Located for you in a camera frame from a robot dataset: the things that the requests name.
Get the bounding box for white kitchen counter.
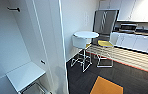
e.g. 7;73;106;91
110;30;148;57

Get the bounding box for white wardrobe door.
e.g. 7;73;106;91
31;0;70;94

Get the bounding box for orange robot chest plate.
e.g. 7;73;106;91
89;75;125;94

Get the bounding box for wide white upper cabinets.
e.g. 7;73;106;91
98;0;148;23

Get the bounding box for white wire rack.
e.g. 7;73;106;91
70;34;92;73

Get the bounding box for white wardrobe carcass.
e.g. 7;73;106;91
0;0;54;94

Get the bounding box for black microwave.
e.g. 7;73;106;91
119;22;137;33

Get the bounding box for white inner shelf box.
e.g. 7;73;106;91
5;61;47;94

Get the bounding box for yellow seat wire chair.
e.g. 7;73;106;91
95;39;116;69
85;41;92;50

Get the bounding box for grey double-door fridge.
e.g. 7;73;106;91
91;8;121;38

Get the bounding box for black hook above black garment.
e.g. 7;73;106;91
6;6;21;13

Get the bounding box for white round table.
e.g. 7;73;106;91
72;30;100;40

